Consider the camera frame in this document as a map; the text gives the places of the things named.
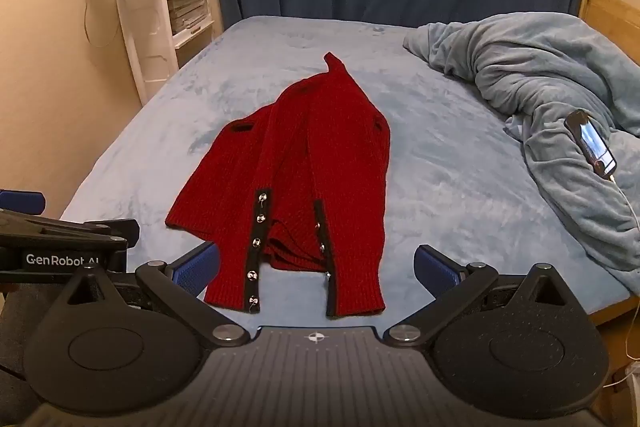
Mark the red knitted cardigan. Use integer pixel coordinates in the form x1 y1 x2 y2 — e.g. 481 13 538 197
165 52 392 318

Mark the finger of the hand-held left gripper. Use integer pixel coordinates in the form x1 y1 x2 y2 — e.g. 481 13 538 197
0 189 141 253

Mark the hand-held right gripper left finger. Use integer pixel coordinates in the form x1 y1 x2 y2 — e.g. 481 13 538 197
54 241 252 349

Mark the white charging cable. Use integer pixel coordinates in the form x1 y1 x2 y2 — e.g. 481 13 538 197
602 176 640 390

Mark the black smartphone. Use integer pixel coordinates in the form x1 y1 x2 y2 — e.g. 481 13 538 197
563 109 619 180

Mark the grey-blue fleece blanket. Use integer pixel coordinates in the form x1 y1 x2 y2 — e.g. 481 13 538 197
402 12 640 298

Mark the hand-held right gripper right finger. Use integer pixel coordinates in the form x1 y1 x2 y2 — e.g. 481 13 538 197
381 244 587 349

